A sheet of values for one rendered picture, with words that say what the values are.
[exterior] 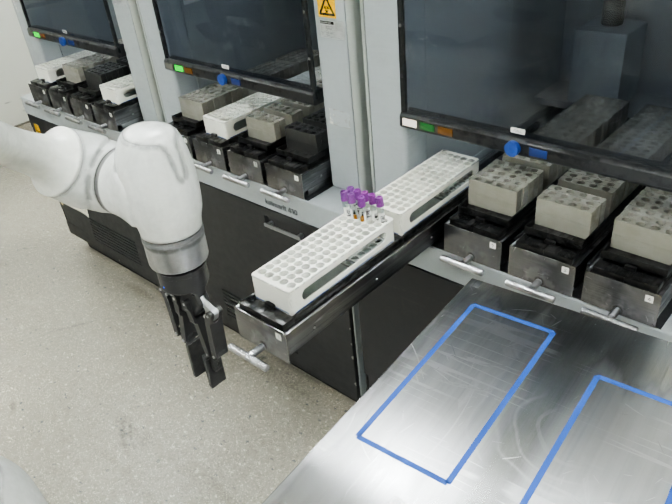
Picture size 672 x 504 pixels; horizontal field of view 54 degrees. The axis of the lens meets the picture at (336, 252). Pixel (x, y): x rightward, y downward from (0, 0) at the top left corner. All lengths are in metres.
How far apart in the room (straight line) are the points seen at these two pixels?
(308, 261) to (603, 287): 0.53
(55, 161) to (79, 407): 1.49
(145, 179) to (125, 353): 1.66
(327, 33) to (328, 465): 0.98
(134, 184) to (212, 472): 1.26
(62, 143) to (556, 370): 0.78
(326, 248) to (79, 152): 0.48
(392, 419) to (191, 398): 1.37
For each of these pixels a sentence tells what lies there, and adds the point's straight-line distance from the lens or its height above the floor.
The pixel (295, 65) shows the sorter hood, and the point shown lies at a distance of 1.64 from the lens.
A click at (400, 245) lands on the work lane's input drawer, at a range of 1.34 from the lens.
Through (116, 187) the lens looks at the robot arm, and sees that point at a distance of 0.94.
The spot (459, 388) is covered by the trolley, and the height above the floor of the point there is 0.82.
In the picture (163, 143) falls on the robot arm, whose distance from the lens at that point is 0.90.
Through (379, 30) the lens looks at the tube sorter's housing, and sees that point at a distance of 1.45.
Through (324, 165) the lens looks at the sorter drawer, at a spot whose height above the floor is 0.80.
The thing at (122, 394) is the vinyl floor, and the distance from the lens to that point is 2.36.
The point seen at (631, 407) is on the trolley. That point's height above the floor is 0.82.
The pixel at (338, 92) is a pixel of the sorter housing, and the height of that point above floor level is 1.00.
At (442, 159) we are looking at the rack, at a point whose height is 0.86.
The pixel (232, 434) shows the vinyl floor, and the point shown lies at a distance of 2.11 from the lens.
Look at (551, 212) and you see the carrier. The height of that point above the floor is 0.86.
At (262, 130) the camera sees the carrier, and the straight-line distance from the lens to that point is 1.82.
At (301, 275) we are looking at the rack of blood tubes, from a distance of 1.17.
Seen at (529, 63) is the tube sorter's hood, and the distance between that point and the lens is 1.26.
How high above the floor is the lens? 1.53
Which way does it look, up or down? 33 degrees down
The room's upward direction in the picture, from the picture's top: 6 degrees counter-clockwise
